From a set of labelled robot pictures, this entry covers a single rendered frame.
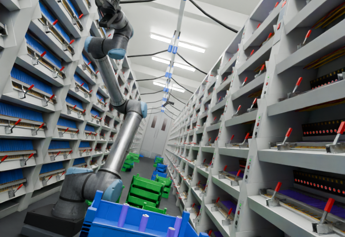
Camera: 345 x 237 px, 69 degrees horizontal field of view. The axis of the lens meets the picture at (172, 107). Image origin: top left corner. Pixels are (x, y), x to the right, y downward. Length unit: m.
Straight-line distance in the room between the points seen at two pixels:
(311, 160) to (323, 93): 0.20
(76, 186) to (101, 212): 0.76
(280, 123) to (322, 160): 0.46
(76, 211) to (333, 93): 1.38
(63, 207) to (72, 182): 0.14
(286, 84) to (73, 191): 1.27
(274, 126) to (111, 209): 0.76
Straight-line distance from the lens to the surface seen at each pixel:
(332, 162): 0.75
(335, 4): 1.25
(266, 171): 1.18
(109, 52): 1.40
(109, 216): 0.85
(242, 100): 1.90
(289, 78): 1.26
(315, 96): 0.89
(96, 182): 1.55
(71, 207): 1.62
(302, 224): 0.83
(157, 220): 0.86
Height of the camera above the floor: 0.66
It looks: 9 degrees up
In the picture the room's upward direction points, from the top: 16 degrees clockwise
